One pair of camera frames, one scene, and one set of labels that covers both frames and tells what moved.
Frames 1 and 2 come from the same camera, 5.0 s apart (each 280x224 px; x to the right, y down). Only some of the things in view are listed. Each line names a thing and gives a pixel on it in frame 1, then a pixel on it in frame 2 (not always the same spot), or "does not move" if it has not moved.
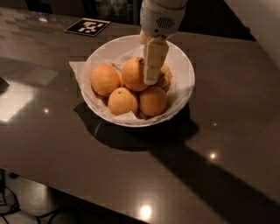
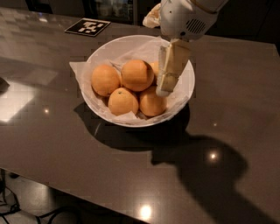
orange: [122, 101] does not move
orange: [133, 74] does not move
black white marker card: [87, 26] does not move
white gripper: [159, 22] to [184, 20]
